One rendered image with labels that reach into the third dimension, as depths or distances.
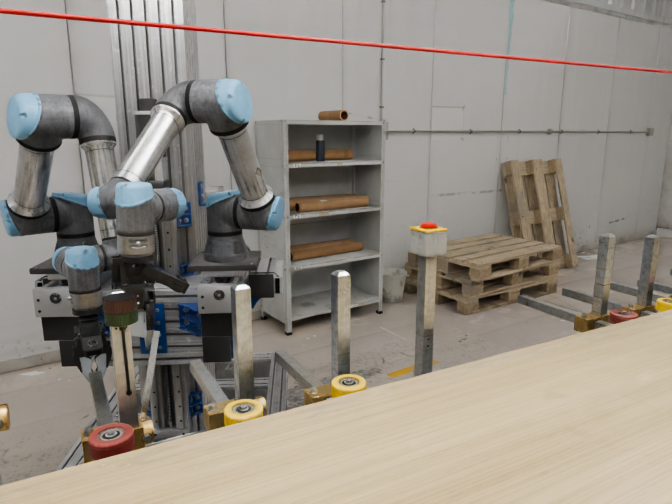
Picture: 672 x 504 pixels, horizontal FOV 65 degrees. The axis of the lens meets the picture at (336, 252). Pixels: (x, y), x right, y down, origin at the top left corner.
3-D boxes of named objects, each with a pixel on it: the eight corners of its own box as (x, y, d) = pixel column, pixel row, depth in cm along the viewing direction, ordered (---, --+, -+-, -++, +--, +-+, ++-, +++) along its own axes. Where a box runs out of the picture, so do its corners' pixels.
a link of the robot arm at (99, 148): (103, 103, 156) (134, 267, 157) (63, 102, 148) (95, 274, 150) (116, 90, 147) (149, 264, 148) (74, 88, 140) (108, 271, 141)
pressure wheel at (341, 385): (327, 432, 120) (327, 385, 118) (335, 414, 128) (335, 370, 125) (362, 437, 118) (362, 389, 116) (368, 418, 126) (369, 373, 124)
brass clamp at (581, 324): (571, 329, 179) (573, 315, 178) (597, 322, 185) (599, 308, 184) (588, 335, 174) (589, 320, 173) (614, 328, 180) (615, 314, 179)
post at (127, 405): (126, 502, 115) (105, 289, 104) (143, 497, 116) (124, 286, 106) (129, 512, 112) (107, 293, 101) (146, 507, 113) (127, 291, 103)
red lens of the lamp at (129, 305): (101, 306, 101) (100, 295, 101) (134, 301, 104) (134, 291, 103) (104, 315, 96) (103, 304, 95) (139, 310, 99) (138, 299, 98)
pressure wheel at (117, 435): (92, 479, 104) (86, 426, 101) (135, 467, 107) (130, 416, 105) (95, 504, 97) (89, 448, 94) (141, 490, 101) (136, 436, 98)
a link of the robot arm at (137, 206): (162, 182, 115) (138, 184, 107) (164, 232, 117) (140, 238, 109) (131, 180, 117) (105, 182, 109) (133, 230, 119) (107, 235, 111)
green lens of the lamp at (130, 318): (102, 318, 102) (101, 308, 101) (136, 314, 104) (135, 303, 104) (106, 328, 96) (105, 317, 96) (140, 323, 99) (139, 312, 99)
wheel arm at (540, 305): (516, 305, 204) (517, 294, 203) (523, 303, 206) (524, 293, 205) (623, 343, 167) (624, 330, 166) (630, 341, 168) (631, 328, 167)
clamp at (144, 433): (82, 452, 109) (80, 429, 108) (151, 434, 115) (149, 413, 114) (84, 466, 104) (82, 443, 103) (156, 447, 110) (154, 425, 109)
